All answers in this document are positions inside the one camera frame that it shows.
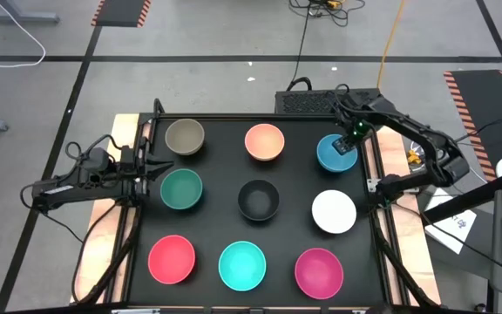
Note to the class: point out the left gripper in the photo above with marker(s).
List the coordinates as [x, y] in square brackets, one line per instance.
[140, 176]

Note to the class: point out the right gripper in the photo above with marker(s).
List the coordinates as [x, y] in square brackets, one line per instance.
[343, 145]

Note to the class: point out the blue bowl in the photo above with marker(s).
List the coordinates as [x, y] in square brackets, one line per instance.
[329, 161]

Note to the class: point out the dark green bowl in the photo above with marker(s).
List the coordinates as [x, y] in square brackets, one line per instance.
[181, 189]

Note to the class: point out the taupe bowl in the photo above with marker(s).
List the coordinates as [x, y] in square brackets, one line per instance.
[185, 135]

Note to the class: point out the white bowl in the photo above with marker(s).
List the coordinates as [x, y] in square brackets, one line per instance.
[334, 211]

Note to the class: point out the peach orange bowl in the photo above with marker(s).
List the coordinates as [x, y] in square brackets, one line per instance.
[264, 140]

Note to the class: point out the red bowl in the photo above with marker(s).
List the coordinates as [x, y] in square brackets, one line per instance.
[171, 259]

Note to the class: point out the turquoise bowl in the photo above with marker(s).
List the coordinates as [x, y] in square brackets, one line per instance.
[242, 266]

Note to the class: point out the magenta bowl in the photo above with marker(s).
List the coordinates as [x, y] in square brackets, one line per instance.
[319, 274]

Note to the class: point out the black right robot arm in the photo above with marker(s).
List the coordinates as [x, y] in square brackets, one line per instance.
[408, 124]

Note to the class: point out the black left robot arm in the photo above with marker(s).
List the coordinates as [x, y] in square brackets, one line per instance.
[72, 187]

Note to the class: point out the wooden table side board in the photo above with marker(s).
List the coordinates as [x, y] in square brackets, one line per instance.
[408, 244]
[122, 131]

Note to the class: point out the black perforated computer case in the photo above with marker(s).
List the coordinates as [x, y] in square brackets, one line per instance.
[303, 102]

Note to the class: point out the yellow plug connector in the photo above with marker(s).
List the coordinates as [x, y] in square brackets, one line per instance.
[414, 158]

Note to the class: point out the black bowl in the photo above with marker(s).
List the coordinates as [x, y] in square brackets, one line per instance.
[258, 200]

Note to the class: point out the black desk beam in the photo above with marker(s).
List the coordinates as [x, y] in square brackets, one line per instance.
[464, 200]

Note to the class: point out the white paper sheet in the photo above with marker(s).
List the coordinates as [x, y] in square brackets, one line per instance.
[456, 229]

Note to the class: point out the black hazard-striped floor mat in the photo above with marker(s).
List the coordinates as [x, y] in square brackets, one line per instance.
[482, 109]
[120, 12]

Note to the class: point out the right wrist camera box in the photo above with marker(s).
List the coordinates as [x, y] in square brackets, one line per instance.
[359, 128]

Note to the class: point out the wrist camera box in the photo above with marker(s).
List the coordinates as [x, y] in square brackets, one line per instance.
[126, 159]
[359, 128]

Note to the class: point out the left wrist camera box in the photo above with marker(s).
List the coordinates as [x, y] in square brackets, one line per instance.
[126, 159]

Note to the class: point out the silver metal bracket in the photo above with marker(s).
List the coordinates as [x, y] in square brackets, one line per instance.
[371, 185]

